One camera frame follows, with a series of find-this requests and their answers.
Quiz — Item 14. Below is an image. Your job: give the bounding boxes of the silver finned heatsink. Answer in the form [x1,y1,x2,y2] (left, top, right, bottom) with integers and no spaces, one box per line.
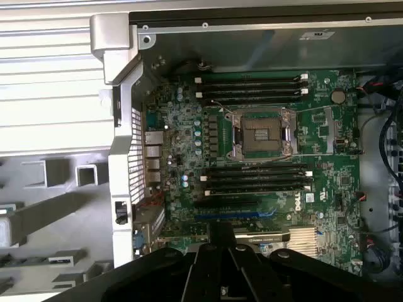
[285,226,319,259]

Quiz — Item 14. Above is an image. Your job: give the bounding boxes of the black internal cables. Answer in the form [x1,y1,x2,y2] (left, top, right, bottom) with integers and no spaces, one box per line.
[378,91,403,191]

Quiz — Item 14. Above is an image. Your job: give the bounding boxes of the green Dell motherboard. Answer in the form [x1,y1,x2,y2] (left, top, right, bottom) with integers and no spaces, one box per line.
[143,70,365,268]

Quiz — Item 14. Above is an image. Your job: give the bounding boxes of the blue VGA port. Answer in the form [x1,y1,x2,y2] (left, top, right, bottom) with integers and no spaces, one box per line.
[134,232,146,253]

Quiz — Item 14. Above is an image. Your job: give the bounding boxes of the red wire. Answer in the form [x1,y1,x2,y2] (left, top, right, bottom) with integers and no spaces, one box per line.
[358,82,385,94]

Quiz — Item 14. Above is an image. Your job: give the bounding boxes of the silver open PC case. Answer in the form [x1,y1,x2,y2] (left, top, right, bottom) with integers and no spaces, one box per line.
[89,11,403,286]

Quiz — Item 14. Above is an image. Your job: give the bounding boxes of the CPU socket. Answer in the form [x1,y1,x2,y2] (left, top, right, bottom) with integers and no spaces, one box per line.
[241,113,283,158]

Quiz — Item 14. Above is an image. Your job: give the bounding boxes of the blue expansion slot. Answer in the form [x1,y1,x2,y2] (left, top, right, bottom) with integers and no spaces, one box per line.
[194,210,278,221]

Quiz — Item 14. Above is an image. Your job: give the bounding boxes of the grey parts rack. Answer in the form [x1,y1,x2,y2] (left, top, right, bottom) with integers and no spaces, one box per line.
[0,157,111,297]

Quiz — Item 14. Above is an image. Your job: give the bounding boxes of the black wire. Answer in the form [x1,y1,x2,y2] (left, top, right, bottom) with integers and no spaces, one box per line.
[358,112,389,154]

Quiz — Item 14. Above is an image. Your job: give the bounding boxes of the black Nvidia graphics card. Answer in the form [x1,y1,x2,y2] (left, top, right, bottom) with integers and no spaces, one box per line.
[234,230,291,245]

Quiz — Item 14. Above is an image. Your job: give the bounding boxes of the black RAM slot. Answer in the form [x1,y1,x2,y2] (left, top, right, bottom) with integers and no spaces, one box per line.
[206,179,308,189]
[200,171,313,181]
[203,96,305,107]
[201,81,308,91]
[204,187,313,198]
[204,163,308,173]
[194,72,310,82]
[195,89,309,98]

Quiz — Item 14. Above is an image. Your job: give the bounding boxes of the black expansion slot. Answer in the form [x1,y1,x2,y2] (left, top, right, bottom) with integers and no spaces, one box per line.
[193,198,263,209]

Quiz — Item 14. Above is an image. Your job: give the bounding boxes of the metal socket cover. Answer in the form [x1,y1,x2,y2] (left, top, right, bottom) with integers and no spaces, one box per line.
[281,108,300,157]

